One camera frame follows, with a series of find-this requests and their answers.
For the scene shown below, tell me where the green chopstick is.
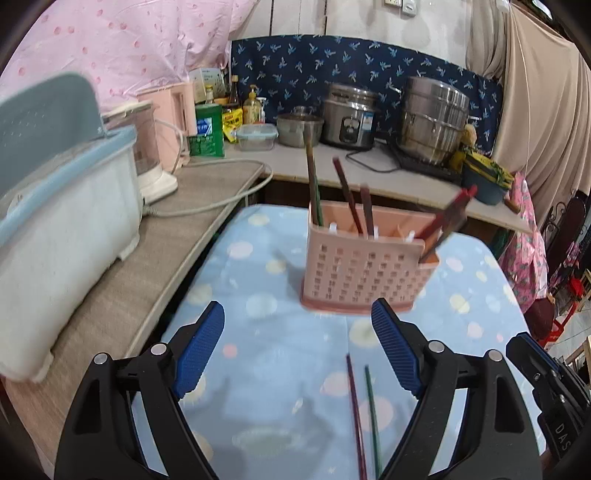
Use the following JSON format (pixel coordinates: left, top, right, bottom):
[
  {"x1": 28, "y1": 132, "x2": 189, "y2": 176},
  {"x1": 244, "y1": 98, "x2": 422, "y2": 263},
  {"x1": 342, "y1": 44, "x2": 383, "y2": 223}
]
[
  {"x1": 363, "y1": 365, "x2": 383, "y2": 480},
  {"x1": 315, "y1": 181, "x2": 324, "y2": 227}
]

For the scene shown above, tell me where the dark red chopstick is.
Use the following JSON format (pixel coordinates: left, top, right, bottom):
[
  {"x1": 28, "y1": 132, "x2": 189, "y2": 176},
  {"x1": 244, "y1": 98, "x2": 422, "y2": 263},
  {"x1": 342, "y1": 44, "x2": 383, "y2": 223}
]
[
  {"x1": 360, "y1": 184, "x2": 375, "y2": 237},
  {"x1": 346, "y1": 354, "x2": 368, "y2": 480}
]

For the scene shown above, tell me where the brown chopstick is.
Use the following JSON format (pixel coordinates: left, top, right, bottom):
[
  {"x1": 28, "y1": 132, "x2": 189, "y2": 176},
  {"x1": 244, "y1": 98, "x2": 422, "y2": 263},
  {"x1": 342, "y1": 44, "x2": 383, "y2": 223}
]
[
  {"x1": 332, "y1": 156, "x2": 363, "y2": 236},
  {"x1": 419, "y1": 214, "x2": 468, "y2": 263},
  {"x1": 304, "y1": 127, "x2": 320, "y2": 226}
]

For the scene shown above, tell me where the pink floral apron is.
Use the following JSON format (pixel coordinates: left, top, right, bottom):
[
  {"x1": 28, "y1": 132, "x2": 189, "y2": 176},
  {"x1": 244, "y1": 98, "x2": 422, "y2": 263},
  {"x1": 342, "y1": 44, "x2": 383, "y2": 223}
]
[{"x1": 499, "y1": 172, "x2": 548, "y2": 313}]

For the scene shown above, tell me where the red chopstick in holder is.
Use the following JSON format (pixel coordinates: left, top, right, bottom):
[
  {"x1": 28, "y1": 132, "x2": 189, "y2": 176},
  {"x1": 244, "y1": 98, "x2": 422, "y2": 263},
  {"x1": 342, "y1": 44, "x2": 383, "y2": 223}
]
[{"x1": 415, "y1": 185, "x2": 478, "y2": 241}]

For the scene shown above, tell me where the blue planet pattern tablecloth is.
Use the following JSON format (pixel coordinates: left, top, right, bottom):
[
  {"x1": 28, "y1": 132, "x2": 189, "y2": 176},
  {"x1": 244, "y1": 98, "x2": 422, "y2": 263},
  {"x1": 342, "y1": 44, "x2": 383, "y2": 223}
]
[{"x1": 160, "y1": 205, "x2": 528, "y2": 479}]

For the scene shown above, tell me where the black induction cooker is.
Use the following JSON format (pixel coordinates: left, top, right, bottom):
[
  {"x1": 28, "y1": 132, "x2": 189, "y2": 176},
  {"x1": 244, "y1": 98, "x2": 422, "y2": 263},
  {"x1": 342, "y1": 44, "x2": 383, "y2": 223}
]
[{"x1": 389, "y1": 142, "x2": 462, "y2": 185}]

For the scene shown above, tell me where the pink perforated utensil holder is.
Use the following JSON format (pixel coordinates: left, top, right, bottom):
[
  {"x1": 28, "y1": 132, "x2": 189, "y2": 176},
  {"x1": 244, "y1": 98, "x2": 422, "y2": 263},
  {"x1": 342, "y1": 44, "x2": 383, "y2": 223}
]
[{"x1": 301, "y1": 201, "x2": 440, "y2": 315}]

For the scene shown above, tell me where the brown chopstick in holder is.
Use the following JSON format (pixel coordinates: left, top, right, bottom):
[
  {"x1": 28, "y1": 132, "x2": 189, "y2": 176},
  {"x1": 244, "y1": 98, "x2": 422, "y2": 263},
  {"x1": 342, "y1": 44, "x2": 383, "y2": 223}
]
[{"x1": 332, "y1": 156, "x2": 363, "y2": 236}]

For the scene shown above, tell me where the beige curtain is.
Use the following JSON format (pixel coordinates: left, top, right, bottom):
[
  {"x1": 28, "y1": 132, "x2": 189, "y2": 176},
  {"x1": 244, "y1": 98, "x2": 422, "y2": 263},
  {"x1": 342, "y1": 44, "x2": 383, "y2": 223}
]
[{"x1": 466, "y1": 1, "x2": 590, "y2": 221}]

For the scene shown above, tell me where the white blue dish rack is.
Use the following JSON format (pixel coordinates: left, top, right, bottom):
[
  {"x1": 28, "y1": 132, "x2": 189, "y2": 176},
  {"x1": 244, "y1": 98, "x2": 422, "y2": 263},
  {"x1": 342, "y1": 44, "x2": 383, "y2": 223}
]
[{"x1": 1, "y1": 73, "x2": 143, "y2": 382}]

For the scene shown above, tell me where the green chopstick in holder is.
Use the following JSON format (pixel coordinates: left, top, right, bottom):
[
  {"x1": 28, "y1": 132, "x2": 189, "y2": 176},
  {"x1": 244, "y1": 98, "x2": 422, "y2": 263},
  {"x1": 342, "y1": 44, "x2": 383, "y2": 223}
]
[{"x1": 315, "y1": 181, "x2": 324, "y2": 227}]

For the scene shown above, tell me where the white blender base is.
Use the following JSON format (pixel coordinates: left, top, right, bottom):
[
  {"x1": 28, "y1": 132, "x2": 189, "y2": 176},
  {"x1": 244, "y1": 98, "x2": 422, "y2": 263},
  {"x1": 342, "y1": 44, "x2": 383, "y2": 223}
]
[{"x1": 102, "y1": 100, "x2": 178, "y2": 205}]

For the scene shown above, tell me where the large steel steamer pot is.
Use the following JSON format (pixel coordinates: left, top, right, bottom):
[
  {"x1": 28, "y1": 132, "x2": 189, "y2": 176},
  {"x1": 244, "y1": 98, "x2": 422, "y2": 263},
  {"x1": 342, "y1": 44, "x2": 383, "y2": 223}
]
[{"x1": 398, "y1": 76, "x2": 470, "y2": 165}]

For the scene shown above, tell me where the green detergent bottle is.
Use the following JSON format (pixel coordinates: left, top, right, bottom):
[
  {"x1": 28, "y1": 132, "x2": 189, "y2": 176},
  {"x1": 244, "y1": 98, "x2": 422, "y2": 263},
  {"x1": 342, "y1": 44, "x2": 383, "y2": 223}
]
[{"x1": 187, "y1": 84, "x2": 224, "y2": 158}]

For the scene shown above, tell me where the steel rice cooker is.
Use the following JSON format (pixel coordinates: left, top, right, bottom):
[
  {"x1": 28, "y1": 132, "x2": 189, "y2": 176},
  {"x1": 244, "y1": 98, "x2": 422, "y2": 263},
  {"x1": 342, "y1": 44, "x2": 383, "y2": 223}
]
[{"x1": 321, "y1": 83, "x2": 379, "y2": 151}]

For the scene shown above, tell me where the clear food container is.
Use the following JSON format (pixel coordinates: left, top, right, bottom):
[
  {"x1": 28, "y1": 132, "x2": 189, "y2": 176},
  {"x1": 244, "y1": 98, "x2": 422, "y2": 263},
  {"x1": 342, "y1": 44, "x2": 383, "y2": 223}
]
[{"x1": 236, "y1": 124, "x2": 279, "y2": 152}]

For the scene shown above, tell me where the small steel pot with lid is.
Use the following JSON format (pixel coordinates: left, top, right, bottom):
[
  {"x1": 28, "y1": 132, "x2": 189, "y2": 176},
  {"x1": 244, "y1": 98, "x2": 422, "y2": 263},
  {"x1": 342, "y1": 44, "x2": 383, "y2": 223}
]
[{"x1": 276, "y1": 106, "x2": 325, "y2": 148}]

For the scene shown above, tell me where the yellow snack packet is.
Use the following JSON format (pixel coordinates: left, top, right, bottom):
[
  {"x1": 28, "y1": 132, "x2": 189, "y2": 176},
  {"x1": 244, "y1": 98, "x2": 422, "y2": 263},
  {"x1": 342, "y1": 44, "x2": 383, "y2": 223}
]
[{"x1": 221, "y1": 108, "x2": 243, "y2": 144}]

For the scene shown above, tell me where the pink electric kettle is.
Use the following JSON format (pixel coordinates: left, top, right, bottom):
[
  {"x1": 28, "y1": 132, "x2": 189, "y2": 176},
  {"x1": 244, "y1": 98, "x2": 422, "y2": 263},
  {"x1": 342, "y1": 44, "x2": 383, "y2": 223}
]
[{"x1": 136, "y1": 83, "x2": 197, "y2": 173}]

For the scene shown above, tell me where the yellow oil bottle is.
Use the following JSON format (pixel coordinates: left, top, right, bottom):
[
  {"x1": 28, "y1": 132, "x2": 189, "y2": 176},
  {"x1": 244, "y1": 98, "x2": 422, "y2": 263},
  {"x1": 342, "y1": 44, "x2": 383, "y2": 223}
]
[{"x1": 242, "y1": 84, "x2": 263, "y2": 125}]

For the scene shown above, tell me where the dark sauce bottle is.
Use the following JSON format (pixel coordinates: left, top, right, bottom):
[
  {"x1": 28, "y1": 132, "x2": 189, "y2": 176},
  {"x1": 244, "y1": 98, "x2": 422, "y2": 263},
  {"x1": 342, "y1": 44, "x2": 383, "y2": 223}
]
[{"x1": 228, "y1": 75, "x2": 240, "y2": 109}]

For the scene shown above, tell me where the white carton box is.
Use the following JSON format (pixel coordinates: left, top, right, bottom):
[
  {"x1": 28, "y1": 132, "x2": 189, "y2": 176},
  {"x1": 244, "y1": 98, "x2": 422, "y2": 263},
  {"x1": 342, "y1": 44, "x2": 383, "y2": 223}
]
[{"x1": 188, "y1": 68, "x2": 226, "y2": 103}]

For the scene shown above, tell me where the pink dotted curtain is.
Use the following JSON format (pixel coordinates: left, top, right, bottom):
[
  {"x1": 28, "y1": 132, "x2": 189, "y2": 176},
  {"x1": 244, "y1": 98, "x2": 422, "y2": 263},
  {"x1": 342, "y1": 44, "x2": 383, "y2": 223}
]
[{"x1": 1, "y1": 0, "x2": 256, "y2": 109}]

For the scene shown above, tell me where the black cooker power cable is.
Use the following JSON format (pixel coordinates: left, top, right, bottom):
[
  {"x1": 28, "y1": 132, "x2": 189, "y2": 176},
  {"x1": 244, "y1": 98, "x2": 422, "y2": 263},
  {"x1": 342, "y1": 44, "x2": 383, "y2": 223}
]
[{"x1": 344, "y1": 147, "x2": 403, "y2": 174}]

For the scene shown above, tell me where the white power cable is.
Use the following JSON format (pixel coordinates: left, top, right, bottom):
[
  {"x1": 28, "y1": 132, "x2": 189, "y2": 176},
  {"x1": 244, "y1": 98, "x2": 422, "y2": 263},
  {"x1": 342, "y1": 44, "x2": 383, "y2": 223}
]
[{"x1": 142, "y1": 158, "x2": 275, "y2": 219}]

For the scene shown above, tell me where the white wall socket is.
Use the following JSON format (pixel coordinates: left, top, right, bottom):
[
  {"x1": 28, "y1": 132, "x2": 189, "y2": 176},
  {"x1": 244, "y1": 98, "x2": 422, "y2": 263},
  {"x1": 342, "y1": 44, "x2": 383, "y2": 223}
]
[{"x1": 384, "y1": 0, "x2": 418, "y2": 17}]

